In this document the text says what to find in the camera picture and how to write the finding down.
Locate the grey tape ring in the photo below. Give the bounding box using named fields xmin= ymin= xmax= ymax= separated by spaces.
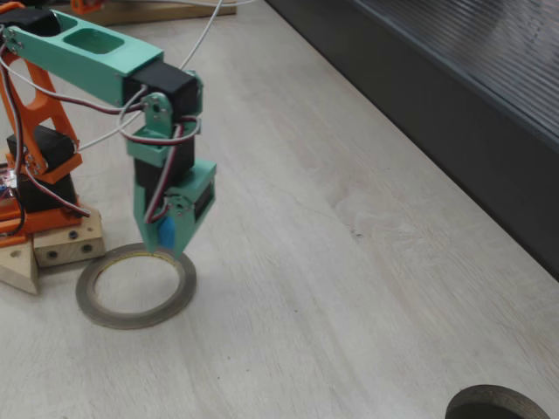
xmin=75 ymin=243 xmax=197 ymax=331

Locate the blue cube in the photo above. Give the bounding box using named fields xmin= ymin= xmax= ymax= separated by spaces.
xmin=157 ymin=216 xmax=176 ymax=251

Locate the white USB cable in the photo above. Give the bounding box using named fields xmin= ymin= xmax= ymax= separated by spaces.
xmin=77 ymin=0 xmax=259 ymax=152

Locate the wooden base block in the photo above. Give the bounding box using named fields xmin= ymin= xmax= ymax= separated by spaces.
xmin=32 ymin=208 xmax=107 ymax=268

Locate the servo wire at wrist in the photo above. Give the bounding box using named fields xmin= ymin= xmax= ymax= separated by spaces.
xmin=41 ymin=85 xmax=203 ymax=224

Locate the servo wire at upper arm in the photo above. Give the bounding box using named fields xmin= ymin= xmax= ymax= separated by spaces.
xmin=0 ymin=37 xmax=27 ymax=191

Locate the round desk cable hole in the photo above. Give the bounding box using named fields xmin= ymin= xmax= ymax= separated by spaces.
xmin=444 ymin=383 xmax=552 ymax=419

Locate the servo wire loop at base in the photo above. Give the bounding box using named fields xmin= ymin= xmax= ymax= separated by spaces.
xmin=25 ymin=172 xmax=93 ymax=218

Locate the frosted ribbed partition panel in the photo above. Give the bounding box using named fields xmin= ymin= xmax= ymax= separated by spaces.
xmin=266 ymin=0 xmax=559 ymax=283

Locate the triangular wooden wedge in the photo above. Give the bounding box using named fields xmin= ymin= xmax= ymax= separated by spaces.
xmin=0 ymin=237 xmax=41 ymax=297

